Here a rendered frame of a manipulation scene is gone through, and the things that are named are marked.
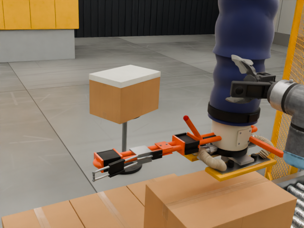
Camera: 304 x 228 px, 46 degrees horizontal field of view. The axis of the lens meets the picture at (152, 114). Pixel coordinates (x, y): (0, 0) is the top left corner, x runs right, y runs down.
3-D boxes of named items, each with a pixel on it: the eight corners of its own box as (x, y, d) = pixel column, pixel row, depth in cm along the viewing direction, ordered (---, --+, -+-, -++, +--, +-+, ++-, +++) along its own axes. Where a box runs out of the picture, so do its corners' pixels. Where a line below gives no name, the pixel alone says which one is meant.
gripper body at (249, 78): (258, 92, 116) (287, 104, 107) (238, 96, 112) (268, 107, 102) (261, 70, 114) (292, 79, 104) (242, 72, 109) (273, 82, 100)
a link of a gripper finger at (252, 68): (239, 67, 114) (253, 88, 110) (235, 67, 113) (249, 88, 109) (247, 57, 110) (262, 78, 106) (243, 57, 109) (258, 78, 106)
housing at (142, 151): (144, 154, 143) (144, 144, 141) (152, 162, 137) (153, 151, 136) (128, 158, 139) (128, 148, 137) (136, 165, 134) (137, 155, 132)
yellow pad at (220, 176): (259, 155, 170) (261, 146, 168) (276, 164, 162) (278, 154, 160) (204, 171, 153) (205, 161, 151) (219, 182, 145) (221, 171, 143)
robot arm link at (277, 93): (278, 116, 99) (284, 82, 95) (264, 110, 102) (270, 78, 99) (299, 111, 103) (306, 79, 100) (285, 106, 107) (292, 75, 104)
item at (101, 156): (114, 159, 137) (114, 148, 135) (122, 168, 131) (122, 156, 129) (93, 164, 133) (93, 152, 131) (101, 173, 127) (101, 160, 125)
